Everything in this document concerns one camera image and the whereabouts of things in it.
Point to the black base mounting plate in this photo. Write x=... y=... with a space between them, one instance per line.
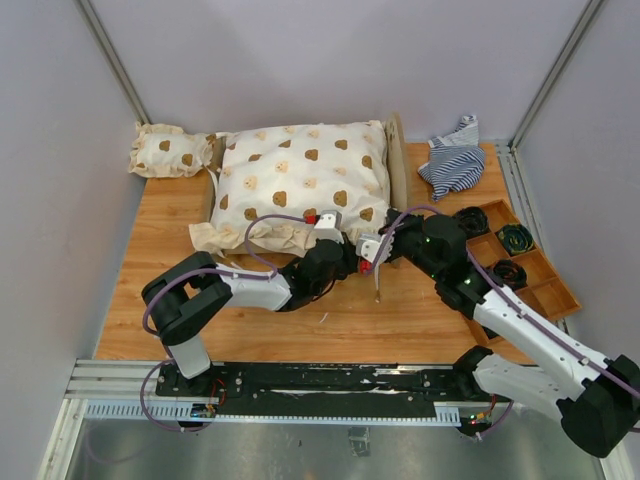
x=323 y=386

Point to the left aluminium frame post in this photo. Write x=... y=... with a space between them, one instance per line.
x=101 y=37

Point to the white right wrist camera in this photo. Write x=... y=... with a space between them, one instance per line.
x=373 y=250

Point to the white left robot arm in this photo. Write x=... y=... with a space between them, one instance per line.
x=182 y=301

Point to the grey slotted cable duct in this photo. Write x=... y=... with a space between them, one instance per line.
x=411 y=414

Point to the black orange rolled fabric item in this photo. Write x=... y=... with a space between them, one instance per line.
x=511 y=273

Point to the right aluminium frame post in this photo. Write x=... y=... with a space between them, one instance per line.
x=585 y=21

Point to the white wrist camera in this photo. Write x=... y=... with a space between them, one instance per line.
x=373 y=250
x=328 y=220

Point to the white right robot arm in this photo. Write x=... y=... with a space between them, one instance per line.
x=594 y=398

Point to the large bear print cushion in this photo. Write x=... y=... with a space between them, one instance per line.
x=300 y=185

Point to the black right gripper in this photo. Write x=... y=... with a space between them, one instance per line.
x=407 y=222

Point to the aluminium frame post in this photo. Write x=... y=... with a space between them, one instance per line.
x=101 y=37
x=585 y=21

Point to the blue yellow rolled fabric item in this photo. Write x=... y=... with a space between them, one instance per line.
x=515 y=239

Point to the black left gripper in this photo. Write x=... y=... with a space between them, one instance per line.
x=349 y=254

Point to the blue striped cloth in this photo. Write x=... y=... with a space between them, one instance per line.
x=456 y=161

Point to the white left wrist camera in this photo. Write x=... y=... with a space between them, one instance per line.
x=328 y=220

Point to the small bear print pillow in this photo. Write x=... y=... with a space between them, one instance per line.
x=167 y=151

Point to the wooden striped pet bed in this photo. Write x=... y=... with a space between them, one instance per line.
x=397 y=170

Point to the wooden compartment tray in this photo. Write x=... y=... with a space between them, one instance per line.
x=546 y=292

